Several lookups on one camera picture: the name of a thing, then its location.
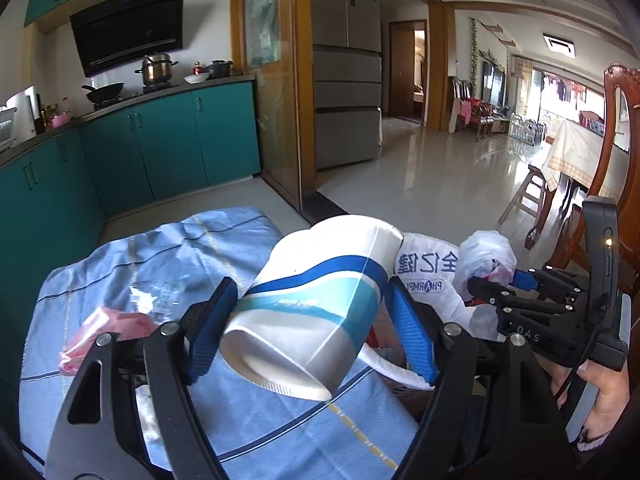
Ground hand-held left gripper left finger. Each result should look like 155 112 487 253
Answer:
45 276 239 480

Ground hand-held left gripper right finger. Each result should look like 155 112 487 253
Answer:
384 276 576 480

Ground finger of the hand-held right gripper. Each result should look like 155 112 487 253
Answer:
467 277 551 319
512 265 591 307

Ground white plastic bag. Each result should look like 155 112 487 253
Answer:
459 230 518 307

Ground bin with white liner bag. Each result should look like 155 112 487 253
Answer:
357 232 503 401

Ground white blue striped paper cup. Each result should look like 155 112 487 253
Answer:
220 215 405 402

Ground person's right hand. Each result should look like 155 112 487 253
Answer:
550 352 632 453

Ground pink plastic bag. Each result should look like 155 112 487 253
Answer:
59 305 158 376

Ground white crumpled tissue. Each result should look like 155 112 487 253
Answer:
134 385 162 443

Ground dining table with white cloth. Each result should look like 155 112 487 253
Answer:
542 117 632 202

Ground blue checked cloth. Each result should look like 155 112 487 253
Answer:
20 206 421 480

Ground carved wooden chair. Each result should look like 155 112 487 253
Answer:
545 64 640 281

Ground white play fence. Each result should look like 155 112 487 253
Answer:
507 112 549 146

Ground red wooden chair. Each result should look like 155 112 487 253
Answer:
447 76 508 141

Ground beige curtain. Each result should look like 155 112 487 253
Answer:
512 57 535 116

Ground teal lower cabinets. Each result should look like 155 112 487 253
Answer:
0 80 262 386

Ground dark television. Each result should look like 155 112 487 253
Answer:
481 60 507 109

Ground ceiling air vent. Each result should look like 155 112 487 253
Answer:
542 34 577 60

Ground wooden doorway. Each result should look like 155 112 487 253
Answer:
389 20 430 126

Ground black gas stove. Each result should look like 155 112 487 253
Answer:
92 85 173 111

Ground grey refrigerator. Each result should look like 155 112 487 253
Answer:
311 0 384 170

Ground wooden framed glass door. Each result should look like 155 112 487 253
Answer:
231 0 317 211

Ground black wok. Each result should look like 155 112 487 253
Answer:
81 82 125 104

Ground steel cooking pot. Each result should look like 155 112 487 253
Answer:
135 54 179 87

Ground white countertop appliance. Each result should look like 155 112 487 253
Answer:
5 86 44 141

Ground white dish rack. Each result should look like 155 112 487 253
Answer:
0 107 16 153

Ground black range hood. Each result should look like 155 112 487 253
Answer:
70 0 186 79

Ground green wall vine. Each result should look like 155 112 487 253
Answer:
469 17 481 83

